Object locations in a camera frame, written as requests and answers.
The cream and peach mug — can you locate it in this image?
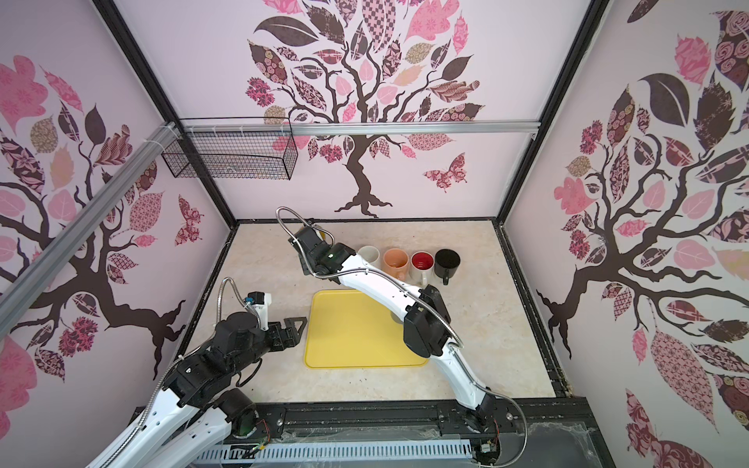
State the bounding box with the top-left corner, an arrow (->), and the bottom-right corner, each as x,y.
382,248 -> 410,282

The black corner frame post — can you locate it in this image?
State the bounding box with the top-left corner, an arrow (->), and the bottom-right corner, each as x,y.
92,0 -> 239,230

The silver rail left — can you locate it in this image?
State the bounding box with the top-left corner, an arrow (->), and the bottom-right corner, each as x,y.
1,122 -> 179,337

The silver rail back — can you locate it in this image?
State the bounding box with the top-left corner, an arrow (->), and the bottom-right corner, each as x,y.
183,120 -> 540,137

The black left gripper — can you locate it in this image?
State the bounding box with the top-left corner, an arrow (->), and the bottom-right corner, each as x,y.
230,318 -> 307,376

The black wire basket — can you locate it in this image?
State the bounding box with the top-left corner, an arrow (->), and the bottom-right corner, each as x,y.
161,120 -> 300,181

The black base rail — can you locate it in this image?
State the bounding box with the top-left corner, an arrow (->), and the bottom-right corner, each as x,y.
230,398 -> 601,444

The white ribbed mug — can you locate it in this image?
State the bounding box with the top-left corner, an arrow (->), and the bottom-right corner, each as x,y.
357,245 -> 382,269

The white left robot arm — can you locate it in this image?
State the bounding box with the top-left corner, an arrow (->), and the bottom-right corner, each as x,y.
89,312 -> 308,467

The small white mug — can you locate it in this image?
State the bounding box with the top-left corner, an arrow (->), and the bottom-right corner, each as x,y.
409,252 -> 435,288

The black mug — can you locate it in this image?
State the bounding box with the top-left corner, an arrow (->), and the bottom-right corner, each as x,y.
434,249 -> 461,286

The white slotted cable duct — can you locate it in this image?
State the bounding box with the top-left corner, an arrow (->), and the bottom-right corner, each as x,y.
193,440 -> 473,466

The black right corner post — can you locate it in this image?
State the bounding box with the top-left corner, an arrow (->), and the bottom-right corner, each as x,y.
495,0 -> 610,226

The silver rail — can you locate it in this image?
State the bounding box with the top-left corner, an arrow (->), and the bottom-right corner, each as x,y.
183,120 -> 540,137
1,122 -> 179,337

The yellow plastic tray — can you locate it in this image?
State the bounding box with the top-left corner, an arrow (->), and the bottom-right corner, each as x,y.
304,290 -> 427,370

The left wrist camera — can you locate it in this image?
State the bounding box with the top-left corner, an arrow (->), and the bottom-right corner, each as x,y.
244,292 -> 272,332

